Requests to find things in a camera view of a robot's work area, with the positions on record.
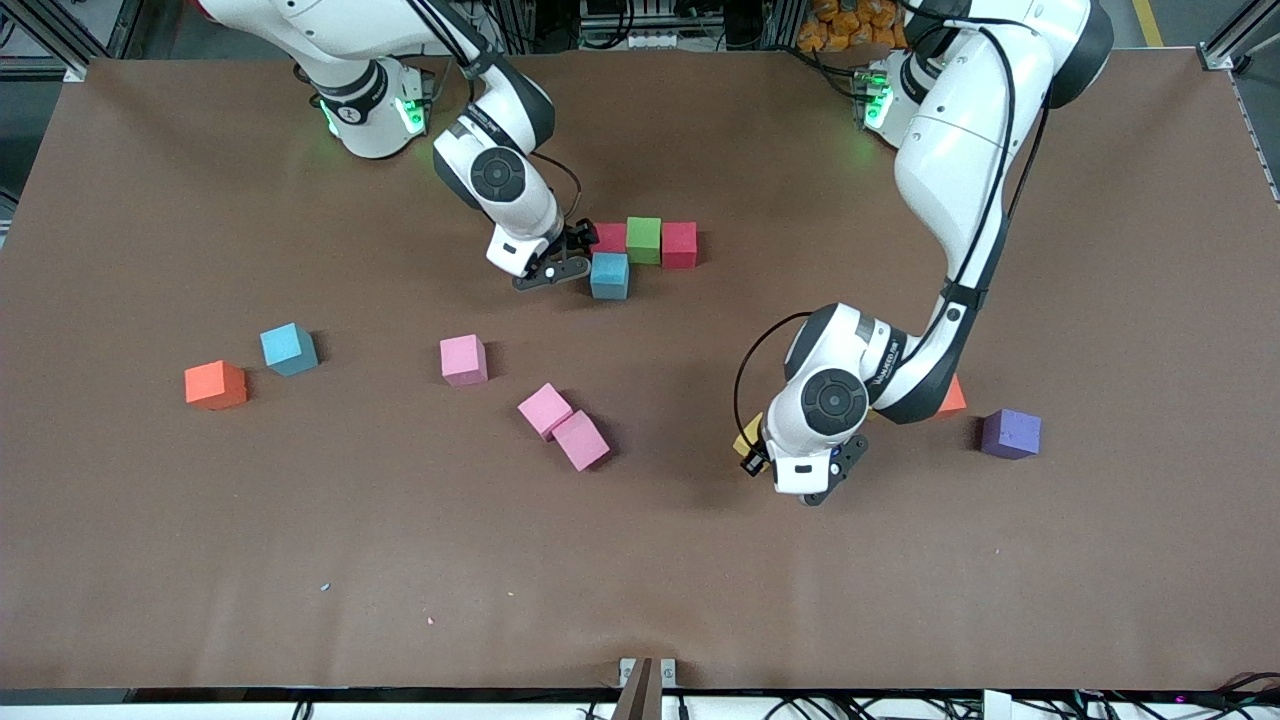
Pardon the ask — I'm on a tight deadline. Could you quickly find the metal mount bracket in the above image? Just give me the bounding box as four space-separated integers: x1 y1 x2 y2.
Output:
617 656 679 720

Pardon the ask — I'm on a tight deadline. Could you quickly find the aluminium frame strut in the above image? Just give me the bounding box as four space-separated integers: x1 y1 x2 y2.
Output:
0 0 136 83
1198 0 1280 73

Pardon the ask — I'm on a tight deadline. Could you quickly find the aluminium table edge rail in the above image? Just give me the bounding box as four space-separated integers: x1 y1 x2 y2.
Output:
1232 70 1280 206

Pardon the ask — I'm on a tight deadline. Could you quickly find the purple foam cube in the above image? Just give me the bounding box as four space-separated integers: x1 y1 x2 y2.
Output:
980 408 1043 461

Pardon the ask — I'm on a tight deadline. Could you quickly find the light blue foam cube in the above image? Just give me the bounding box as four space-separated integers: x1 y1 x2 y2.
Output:
260 322 320 378
589 252 632 302

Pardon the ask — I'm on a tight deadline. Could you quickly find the orange plastic pile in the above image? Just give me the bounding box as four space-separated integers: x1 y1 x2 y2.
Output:
797 0 906 51

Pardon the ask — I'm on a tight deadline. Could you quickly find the brown table cover sheet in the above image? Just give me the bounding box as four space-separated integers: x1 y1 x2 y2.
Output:
0 50 1280 693

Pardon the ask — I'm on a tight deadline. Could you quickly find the pink foam cube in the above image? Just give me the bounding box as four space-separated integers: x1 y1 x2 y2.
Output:
552 410 612 473
440 334 490 388
517 382 575 442

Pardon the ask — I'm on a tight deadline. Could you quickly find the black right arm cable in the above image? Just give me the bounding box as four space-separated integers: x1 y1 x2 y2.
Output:
530 150 584 229

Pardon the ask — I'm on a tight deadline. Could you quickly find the green foam cube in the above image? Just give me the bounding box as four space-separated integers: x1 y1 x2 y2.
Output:
626 217 663 267

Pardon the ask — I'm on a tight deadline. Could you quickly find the white power strip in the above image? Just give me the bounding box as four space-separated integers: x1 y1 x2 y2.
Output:
600 28 691 51

